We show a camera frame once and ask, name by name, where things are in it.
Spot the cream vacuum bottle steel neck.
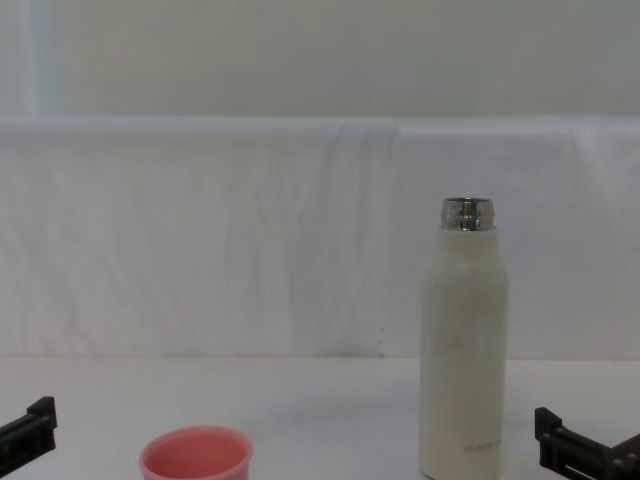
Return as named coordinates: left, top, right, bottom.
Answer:
left=417, top=197, right=509, bottom=480

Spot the pink plastic cup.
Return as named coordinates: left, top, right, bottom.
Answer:
left=139, top=425, right=253, bottom=480

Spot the white table cloth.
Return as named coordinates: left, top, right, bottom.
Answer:
left=0, top=353, right=640, bottom=480

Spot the white curtain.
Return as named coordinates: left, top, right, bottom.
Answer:
left=0, top=116, right=640, bottom=361

